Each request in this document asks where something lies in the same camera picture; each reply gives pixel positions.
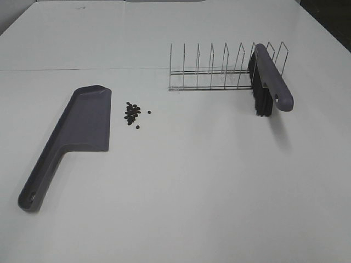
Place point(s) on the chrome wire dish rack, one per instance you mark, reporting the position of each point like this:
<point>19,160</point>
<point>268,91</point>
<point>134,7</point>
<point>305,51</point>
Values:
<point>198,68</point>

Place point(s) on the grey hand brush black bristles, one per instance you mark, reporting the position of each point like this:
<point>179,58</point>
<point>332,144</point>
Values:
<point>268,85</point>

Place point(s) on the grey plastic dustpan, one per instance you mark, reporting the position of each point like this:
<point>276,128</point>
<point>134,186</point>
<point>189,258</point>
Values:
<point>84,126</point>

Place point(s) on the pile of coffee beans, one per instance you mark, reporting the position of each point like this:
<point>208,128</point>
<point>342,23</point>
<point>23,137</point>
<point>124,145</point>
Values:
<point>131,113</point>

